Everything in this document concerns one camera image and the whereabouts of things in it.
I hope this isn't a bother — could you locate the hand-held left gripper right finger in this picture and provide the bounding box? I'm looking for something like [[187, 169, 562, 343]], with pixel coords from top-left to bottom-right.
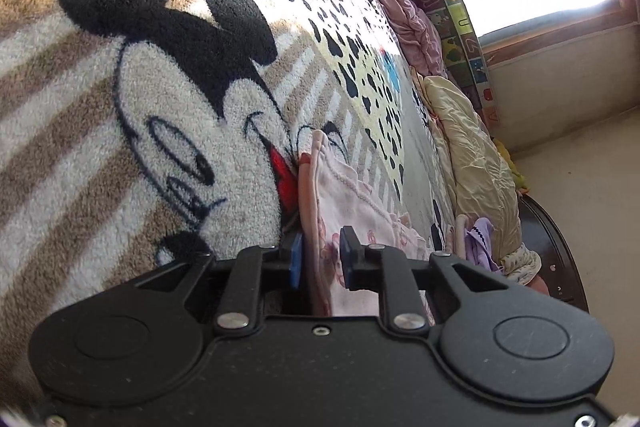
[[339, 226, 512, 336]]

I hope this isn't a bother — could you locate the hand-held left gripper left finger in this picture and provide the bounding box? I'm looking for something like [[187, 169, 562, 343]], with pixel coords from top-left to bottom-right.
[[135, 232, 304, 336]]

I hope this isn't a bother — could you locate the pink printed garment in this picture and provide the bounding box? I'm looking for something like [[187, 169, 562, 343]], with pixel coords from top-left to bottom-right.
[[297, 129, 437, 329]]

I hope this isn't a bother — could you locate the purple garment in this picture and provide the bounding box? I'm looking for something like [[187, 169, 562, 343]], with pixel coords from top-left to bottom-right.
[[452, 214, 504, 274]]

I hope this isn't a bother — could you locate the cream quilt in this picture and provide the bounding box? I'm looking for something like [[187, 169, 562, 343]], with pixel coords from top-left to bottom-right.
[[409, 74, 544, 288]]

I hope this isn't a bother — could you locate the yellow green cloth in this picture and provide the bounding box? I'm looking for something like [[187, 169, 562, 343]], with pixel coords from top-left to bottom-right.
[[494, 139, 532, 196]]

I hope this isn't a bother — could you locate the cartoon printed fleece blanket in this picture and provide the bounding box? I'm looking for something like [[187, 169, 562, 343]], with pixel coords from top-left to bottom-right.
[[0, 0, 457, 408]]

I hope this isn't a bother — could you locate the pink quilt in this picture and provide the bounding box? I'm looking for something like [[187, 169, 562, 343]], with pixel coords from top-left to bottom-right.
[[369, 0, 447, 78]]

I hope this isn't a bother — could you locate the colourful alphabet play mat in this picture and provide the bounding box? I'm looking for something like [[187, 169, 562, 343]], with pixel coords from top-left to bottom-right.
[[399, 0, 501, 126]]

